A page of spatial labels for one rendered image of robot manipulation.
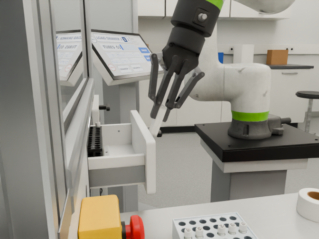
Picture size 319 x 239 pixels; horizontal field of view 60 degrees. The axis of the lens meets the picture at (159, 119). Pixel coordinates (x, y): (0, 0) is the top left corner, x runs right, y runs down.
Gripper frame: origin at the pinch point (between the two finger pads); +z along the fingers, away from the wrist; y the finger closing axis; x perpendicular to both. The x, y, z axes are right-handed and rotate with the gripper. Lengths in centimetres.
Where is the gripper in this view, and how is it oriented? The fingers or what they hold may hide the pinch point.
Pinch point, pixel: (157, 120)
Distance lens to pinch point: 62.1
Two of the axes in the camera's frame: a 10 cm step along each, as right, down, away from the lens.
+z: -3.4, 9.3, 1.5
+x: -2.1, -2.3, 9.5
